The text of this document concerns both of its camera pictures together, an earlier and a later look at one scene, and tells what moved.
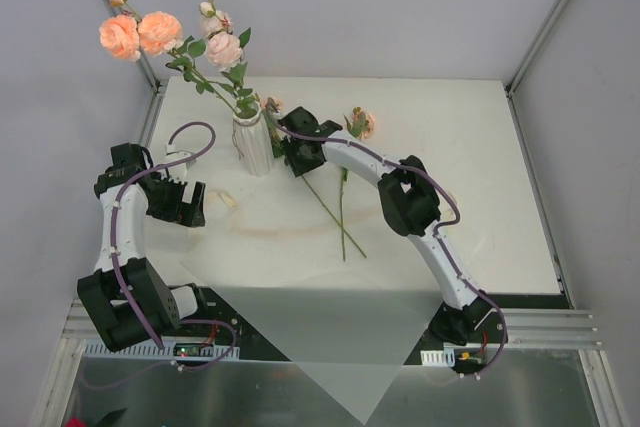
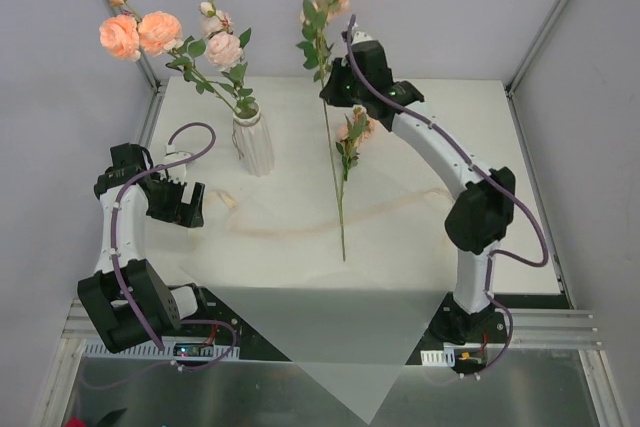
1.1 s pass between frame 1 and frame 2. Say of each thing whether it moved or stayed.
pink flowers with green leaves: stayed
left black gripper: stayed
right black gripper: moved
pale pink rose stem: stayed
